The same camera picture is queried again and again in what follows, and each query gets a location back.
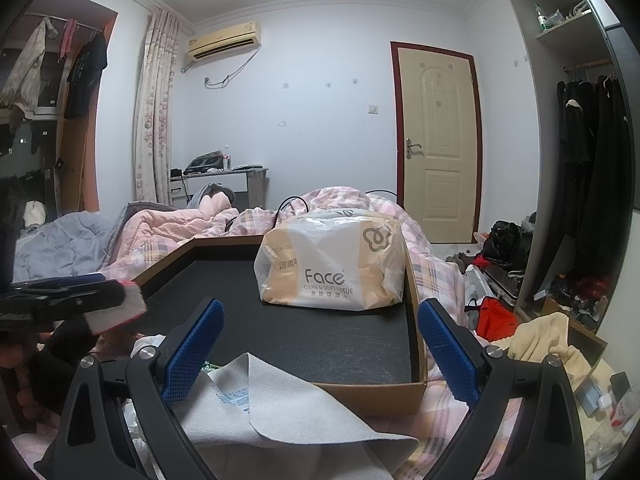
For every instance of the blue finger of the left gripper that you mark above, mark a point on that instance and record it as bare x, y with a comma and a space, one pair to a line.
102, 305
58, 282

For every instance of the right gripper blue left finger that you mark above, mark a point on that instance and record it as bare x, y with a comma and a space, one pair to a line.
159, 377

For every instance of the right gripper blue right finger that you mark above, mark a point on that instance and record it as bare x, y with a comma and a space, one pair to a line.
481, 377

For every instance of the grey blue blanket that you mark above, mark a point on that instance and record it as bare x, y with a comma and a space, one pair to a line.
75, 244

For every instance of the pink plaid duvet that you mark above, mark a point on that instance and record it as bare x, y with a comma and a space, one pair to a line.
143, 235

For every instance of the red bag on floor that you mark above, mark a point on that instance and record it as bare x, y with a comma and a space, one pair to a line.
494, 321

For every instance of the yellow towel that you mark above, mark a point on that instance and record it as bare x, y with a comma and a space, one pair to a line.
534, 340

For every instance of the cardboard tray with black liner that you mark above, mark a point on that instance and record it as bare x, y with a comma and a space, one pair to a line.
372, 362

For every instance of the Face tissue pack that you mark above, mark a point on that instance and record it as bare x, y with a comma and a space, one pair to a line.
336, 259

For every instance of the white desk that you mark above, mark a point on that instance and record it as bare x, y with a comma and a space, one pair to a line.
249, 186

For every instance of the black device on desk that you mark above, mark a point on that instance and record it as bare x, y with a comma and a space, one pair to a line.
203, 163

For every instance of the hanging black shirt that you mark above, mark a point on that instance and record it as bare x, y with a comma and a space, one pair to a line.
84, 76

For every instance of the floral curtain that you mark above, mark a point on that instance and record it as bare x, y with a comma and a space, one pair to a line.
152, 113

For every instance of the hanging beige jacket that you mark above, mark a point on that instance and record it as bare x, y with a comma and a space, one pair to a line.
22, 88

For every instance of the cream wooden door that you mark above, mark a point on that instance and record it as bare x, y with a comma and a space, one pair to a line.
439, 140

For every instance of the black hanging coats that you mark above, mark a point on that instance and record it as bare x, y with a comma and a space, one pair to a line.
597, 173

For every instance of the dark wardrobe with shelves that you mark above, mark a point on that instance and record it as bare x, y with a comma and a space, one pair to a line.
579, 54

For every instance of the wall air conditioner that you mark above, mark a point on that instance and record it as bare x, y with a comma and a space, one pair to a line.
224, 40

